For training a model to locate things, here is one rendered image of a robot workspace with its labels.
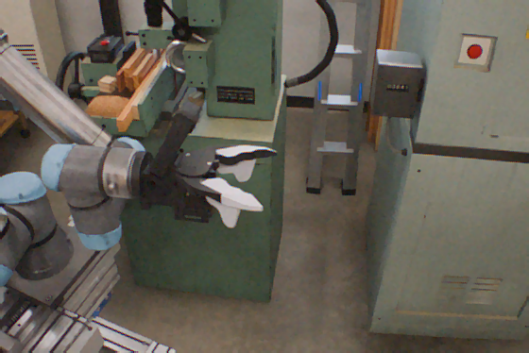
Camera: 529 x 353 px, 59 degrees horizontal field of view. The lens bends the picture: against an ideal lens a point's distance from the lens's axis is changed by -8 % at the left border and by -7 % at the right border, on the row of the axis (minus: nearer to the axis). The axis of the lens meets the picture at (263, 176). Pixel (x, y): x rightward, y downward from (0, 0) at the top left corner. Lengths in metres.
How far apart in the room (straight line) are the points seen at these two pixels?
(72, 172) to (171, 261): 1.29
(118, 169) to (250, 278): 1.32
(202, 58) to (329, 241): 1.20
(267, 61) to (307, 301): 1.03
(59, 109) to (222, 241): 1.09
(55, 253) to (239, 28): 0.80
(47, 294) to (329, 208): 1.63
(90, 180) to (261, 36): 0.86
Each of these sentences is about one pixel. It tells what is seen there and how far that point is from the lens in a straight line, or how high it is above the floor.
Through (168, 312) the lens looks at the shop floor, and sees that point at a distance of 2.10.
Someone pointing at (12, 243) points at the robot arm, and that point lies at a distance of 1.04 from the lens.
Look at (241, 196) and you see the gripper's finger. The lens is 0.66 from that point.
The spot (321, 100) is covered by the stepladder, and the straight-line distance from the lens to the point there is 2.33.
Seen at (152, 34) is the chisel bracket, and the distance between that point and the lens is 1.65.
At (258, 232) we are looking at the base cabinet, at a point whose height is 0.40.
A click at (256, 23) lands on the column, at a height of 1.13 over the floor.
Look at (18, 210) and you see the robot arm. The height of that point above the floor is 1.02.
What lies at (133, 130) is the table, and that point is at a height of 0.86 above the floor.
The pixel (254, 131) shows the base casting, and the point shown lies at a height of 0.80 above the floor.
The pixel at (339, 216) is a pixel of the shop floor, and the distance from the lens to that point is 2.46.
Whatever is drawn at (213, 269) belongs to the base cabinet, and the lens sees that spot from 1.99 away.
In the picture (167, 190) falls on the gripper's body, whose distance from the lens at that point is 0.75.
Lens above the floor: 1.69
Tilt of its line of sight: 39 degrees down
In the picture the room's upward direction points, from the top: straight up
